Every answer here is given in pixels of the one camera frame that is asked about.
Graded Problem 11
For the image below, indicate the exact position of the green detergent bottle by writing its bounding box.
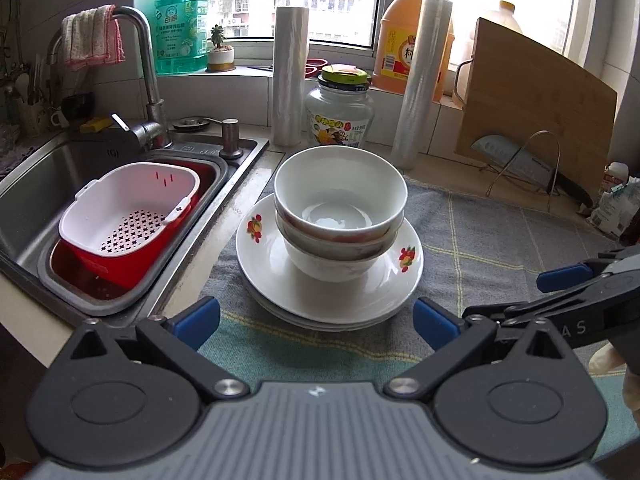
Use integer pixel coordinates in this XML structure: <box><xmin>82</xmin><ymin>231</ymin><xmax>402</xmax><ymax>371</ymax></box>
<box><xmin>154</xmin><ymin>0</ymin><xmax>210</xmax><ymax>75</ymax></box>

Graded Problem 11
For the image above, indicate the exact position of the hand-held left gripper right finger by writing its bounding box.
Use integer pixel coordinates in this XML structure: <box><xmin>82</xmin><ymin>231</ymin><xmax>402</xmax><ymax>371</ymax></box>
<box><xmin>382</xmin><ymin>296</ymin><xmax>566</xmax><ymax>401</ymax></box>

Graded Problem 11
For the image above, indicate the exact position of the cling film roll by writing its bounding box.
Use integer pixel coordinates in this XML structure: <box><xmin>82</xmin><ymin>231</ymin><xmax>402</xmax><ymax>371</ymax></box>
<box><xmin>391</xmin><ymin>0</ymin><xmax>453</xmax><ymax>170</ymax></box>

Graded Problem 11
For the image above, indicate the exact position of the stained white fruit-print plate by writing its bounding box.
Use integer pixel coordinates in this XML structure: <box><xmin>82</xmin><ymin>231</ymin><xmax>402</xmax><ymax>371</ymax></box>
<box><xmin>270</xmin><ymin>305</ymin><xmax>401</xmax><ymax>333</ymax></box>

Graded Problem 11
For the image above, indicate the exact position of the white colander basket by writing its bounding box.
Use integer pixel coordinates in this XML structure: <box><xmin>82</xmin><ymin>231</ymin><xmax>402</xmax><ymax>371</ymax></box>
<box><xmin>59</xmin><ymin>162</ymin><xmax>201</xmax><ymax>258</ymax></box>

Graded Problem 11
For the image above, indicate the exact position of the metal wire rack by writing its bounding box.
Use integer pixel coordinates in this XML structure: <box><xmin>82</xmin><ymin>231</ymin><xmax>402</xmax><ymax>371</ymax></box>
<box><xmin>486</xmin><ymin>131</ymin><xmax>561</xmax><ymax>213</ymax></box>

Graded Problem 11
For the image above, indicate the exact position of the person's right hand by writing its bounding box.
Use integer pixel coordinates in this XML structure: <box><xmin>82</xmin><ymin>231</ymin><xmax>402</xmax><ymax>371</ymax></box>
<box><xmin>589</xmin><ymin>332</ymin><xmax>640</xmax><ymax>421</ymax></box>

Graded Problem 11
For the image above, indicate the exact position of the glass jar green lid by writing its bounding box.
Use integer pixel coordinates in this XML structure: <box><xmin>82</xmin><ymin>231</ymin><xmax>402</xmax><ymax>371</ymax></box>
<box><xmin>305</xmin><ymin>64</ymin><xmax>376</xmax><ymax>150</ymax></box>

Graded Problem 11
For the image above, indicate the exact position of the small potted plant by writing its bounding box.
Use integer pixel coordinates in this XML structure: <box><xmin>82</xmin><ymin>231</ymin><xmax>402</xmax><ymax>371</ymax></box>
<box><xmin>206</xmin><ymin>25</ymin><xmax>236</xmax><ymax>73</ymax></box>

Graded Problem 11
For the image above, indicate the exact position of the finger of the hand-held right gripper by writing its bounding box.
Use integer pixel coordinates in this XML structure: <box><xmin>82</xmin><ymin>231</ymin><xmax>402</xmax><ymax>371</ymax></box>
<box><xmin>462</xmin><ymin>285</ymin><xmax>608</xmax><ymax>328</ymax></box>
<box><xmin>537</xmin><ymin>245</ymin><xmax>640</xmax><ymax>294</ymax></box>

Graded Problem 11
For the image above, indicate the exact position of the metal faucet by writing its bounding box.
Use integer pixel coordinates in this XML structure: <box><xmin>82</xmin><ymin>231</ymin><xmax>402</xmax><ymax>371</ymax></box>
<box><xmin>47</xmin><ymin>6</ymin><xmax>173</xmax><ymax>150</ymax></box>

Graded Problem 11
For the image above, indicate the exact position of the metal soap dispenser pump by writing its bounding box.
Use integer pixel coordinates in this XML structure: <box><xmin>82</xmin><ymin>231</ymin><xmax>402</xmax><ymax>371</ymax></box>
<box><xmin>220</xmin><ymin>119</ymin><xmax>245</xmax><ymax>160</ymax></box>

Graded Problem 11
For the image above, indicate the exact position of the black-handled kitchen cleaver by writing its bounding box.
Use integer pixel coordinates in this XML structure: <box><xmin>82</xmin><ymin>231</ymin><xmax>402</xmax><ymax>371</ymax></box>
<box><xmin>472</xmin><ymin>135</ymin><xmax>593</xmax><ymax>208</ymax></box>

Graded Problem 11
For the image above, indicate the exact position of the white plastic bag roll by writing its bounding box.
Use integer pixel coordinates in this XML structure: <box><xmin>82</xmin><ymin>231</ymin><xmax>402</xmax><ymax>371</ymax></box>
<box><xmin>271</xmin><ymin>6</ymin><xmax>310</xmax><ymax>147</ymax></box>

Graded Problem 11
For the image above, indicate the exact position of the orange oil bottle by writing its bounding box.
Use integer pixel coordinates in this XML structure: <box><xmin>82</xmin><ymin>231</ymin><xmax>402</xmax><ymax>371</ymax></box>
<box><xmin>470</xmin><ymin>1</ymin><xmax>523</xmax><ymax>61</ymax></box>
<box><xmin>372</xmin><ymin>0</ymin><xmax>455</xmax><ymax>95</ymax></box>

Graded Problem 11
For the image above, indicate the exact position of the white utensil holder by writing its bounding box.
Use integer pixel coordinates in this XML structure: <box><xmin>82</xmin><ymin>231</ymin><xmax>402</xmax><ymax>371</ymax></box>
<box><xmin>15</xmin><ymin>57</ymin><xmax>51</xmax><ymax>137</ymax></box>

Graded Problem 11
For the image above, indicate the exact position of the metal sink drain cover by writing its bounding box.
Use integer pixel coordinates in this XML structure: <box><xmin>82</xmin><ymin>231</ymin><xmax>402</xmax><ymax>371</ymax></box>
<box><xmin>172</xmin><ymin>116</ymin><xmax>213</xmax><ymax>132</ymax></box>

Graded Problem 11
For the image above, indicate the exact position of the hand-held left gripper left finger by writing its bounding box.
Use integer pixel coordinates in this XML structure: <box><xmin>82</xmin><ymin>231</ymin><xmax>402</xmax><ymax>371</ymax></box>
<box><xmin>67</xmin><ymin>296</ymin><xmax>251</xmax><ymax>403</ymax></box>

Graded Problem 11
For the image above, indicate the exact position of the white colander in red basin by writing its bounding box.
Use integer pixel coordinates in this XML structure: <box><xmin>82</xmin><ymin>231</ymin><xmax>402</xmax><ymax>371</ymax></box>
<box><xmin>50</xmin><ymin>157</ymin><xmax>223</xmax><ymax>301</ymax></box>

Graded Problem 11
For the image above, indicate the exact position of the white seasoning bag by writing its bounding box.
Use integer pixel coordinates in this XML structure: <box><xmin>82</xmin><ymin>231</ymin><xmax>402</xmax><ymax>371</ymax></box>
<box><xmin>587</xmin><ymin>180</ymin><xmax>631</xmax><ymax>236</ymax></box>

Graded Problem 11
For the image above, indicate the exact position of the bamboo cutting board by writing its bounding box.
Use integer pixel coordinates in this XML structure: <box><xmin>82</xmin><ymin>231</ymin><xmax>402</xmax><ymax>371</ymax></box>
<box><xmin>455</xmin><ymin>17</ymin><xmax>618</xmax><ymax>206</ymax></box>

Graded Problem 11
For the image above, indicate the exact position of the pink and white dishcloth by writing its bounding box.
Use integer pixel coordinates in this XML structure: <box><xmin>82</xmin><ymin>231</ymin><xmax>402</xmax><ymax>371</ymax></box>
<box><xmin>62</xmin><ymin>5</ymin><xmax>126</xmax><ymax>72</ymax></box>

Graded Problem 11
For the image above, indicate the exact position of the red-print seasoning bag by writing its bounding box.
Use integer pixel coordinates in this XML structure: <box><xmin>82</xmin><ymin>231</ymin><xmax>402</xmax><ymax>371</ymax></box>
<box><xmin>602</xmin><ymin>161</ymin><xmax>630</xmax><ymax>186</ymax></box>

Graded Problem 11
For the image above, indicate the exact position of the stainless steel sink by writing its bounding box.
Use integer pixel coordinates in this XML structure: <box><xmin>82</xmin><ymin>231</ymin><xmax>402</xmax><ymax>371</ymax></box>
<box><xmin>0</xmin><ymin>127</ymin><xmax>271</xmax><ymax>318</ymax></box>

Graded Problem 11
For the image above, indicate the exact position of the grey and teal checked towel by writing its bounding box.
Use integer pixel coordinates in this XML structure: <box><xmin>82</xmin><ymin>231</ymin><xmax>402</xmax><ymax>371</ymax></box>
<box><xmin>200</xmin><ymin>175</ymin><xmax>640</xmax><ymax>461</ymax></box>

